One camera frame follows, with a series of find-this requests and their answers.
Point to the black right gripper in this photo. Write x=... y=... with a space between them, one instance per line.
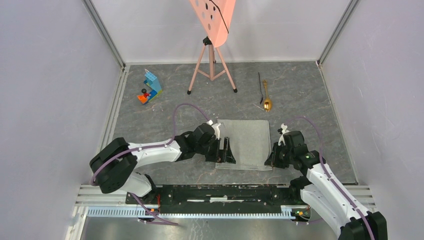
x=279 y=156

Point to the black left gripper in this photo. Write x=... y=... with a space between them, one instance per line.
x=218 y=151

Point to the grey cloth napkin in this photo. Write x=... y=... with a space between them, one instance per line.
x=249 y=142

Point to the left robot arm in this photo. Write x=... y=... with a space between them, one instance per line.
x=114 y=167

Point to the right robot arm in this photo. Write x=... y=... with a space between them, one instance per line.
x=319 y=188

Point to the gold spoon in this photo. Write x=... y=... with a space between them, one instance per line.
x=267 y=103

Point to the thin black utensil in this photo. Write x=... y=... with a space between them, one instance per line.
x=260 y=88

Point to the blue toy brick figure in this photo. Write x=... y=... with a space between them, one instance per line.
x=154 y=85

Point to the pink tripod stand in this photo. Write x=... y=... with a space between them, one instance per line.
x=212 y=75

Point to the pink perforated board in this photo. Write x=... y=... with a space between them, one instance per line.
x=215 y=17

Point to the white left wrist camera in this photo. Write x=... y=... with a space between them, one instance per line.
x=219 y=128

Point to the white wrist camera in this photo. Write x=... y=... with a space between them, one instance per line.
x=282 y=130
x=219 y=128

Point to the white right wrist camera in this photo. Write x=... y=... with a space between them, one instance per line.
x=282 y=130

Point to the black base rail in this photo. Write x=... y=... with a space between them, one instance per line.
x=223 y=201

